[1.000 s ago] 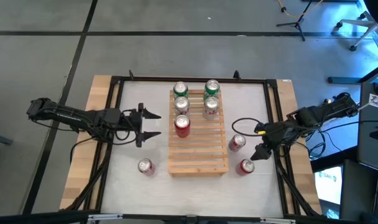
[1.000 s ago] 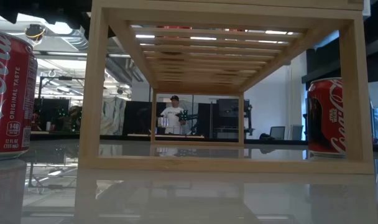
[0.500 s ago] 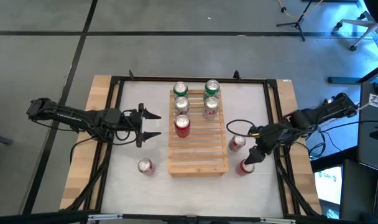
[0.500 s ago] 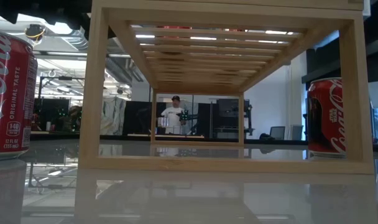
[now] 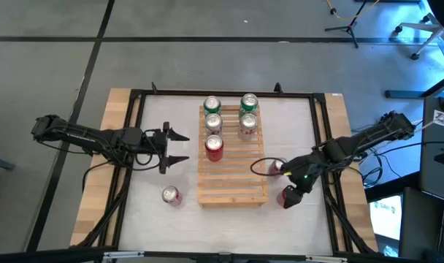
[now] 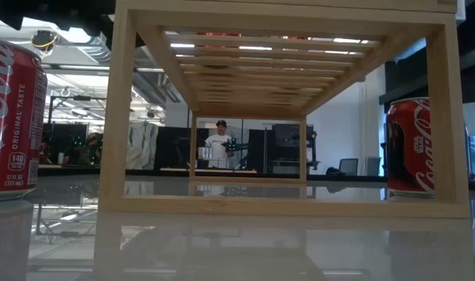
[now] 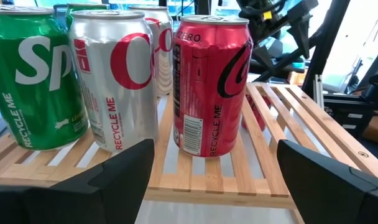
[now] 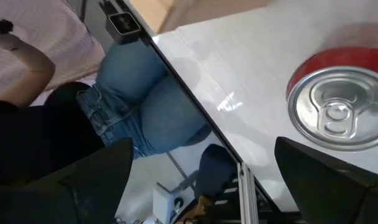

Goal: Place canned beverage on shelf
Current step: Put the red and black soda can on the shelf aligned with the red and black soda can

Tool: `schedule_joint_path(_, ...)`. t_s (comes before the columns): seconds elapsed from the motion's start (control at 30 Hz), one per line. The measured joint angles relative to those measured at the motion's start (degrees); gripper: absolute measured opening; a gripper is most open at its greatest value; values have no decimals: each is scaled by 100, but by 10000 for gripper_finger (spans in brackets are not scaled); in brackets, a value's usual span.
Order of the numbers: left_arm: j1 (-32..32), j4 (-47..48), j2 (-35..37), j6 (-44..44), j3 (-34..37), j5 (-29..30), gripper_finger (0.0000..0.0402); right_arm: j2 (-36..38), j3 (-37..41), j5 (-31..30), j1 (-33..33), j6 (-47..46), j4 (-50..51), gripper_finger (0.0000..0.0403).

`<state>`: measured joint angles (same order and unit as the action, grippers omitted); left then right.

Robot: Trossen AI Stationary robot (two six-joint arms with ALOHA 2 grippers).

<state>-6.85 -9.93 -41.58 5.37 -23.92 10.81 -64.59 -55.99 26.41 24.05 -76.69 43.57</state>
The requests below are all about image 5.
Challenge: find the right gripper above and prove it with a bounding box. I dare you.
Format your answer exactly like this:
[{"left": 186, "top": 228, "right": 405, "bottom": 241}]
[{"left": 279, "top": 150, "right": 328, "bottom": 210}]

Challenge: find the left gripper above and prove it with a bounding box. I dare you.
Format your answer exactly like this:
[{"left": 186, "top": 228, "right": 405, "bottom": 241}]
[{"left": 135, "top": 121, "right": 191, "bottom": 175}]

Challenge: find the red can with black script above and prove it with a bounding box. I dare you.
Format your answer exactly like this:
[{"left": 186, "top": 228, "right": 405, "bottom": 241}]
[{"left": 275, "top": 186, "right": 292, "bottom": 208}]

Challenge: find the red Coca-Cola can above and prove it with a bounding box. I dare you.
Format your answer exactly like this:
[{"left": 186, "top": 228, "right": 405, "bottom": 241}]
[
  {"left": 204, "top": 134, "right": 225, "bottom": 163},
  {"left": 161, "top": 185, "right": 183, "bottom": 207},
  {"left": 267, "top": 157, "right": 287, "bottom": 179}
]

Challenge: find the silver Diet Coke can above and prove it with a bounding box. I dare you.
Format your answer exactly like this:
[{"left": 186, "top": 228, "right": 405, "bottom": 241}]
[
  {"left": 237, "top": 112, "right": 259, "bottom": 142},
  {"left": 204, "top": 113, "right": 225, "bottom": 138}
]

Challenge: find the green Sprite can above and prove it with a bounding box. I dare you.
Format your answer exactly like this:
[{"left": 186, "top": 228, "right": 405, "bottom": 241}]
[
  {"left": 202, "top": 95, "right": 223, "bottom": 117},
  {"left": 239, "top": 93, "right": 260, "bottom": 117}
]

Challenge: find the wooden slatted shelf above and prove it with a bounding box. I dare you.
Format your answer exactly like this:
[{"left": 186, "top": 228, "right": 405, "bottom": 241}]
[{"left": 197, "top": 104, "right": 269, "bottom": 209}]

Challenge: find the white table mat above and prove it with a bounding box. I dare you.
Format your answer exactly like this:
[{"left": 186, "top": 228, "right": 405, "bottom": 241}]
[{"left": 118, "top": 95, "right": 334, "bottom": 256}]

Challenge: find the monitor with white screen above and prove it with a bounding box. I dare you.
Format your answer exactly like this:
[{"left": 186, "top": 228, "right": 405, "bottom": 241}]
[{"left": 368, "top": 194, "right": 404, "bottom": 242}]

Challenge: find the grey desk surface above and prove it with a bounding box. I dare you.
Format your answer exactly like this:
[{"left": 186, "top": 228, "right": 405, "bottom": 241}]
[{"left": 418, "top": 95, "right": 444, "bottom": 204}]

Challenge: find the black desk leg bar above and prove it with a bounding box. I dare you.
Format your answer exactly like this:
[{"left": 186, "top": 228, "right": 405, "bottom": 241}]
[{"left": 384, "top": 71, "right": 444, "bottom": 100}]

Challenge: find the black crossbar with silver brackets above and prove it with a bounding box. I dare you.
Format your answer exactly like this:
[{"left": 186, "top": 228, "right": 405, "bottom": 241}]
[{"left": 0, "top": 246, "right": 424, "bottom": 263}]

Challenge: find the black tripod stand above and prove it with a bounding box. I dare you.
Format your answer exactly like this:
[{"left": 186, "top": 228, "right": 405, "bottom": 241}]
[{"left": 324, "top": 0, "right": 382, "bottom": 49}]

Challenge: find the white office chair base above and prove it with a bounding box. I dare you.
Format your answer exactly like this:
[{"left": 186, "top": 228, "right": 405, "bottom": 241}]
[{"left": 391, "top": 12, "right": 444, "bottom": 70}]

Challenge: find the black aluminium table frame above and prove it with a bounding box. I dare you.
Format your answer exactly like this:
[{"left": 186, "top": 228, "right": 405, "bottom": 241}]
[{"left": 70, "top": 88, "right": 378, "bottom": 256}]

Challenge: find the black cable bundle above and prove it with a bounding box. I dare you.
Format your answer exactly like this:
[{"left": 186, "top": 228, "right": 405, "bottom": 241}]
[{"left": 348, "top": 145, "right": 402, "bottom": 189}]

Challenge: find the yellow cable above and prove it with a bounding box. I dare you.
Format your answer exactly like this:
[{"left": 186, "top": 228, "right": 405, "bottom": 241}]
[{"left": 324, "top": 0, "right": 382, "bottom": 22}]

